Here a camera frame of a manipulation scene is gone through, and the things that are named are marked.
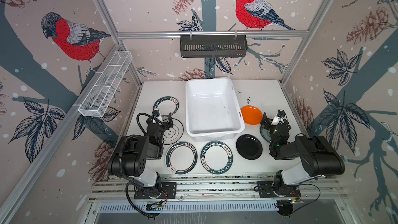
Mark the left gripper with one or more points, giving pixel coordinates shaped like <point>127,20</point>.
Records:
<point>162,123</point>

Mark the blue floral green plate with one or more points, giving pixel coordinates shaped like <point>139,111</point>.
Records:
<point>265,131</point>

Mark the white plate green lettered rim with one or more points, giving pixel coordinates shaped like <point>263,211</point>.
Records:
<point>216,157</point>

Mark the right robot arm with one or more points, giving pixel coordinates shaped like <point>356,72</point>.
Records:
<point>317,157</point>

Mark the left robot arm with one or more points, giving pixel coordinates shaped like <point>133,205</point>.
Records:
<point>132,152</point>

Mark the white plastic bin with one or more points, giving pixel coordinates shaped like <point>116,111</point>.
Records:
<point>212,110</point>

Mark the white plate black line pattern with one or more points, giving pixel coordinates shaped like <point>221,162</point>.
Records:
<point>173,134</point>

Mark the white plate dark lettered rim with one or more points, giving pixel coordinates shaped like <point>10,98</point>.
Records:
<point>166,106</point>

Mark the white plate green red rim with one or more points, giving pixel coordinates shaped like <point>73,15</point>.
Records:
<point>181,158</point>

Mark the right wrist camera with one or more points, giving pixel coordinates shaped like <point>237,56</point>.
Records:
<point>280,118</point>

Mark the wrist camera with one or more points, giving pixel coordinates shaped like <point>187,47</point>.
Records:
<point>156,114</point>
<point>280,118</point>

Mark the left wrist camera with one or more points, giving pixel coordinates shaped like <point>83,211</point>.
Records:
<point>156,114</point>

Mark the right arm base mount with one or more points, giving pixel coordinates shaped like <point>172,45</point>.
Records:
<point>270,189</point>

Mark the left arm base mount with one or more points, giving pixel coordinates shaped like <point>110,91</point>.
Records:
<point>163,191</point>

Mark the white wire mesh basket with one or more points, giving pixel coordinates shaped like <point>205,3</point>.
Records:
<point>101,94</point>

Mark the black wall basket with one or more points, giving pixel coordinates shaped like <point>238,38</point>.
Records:
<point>213,46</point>

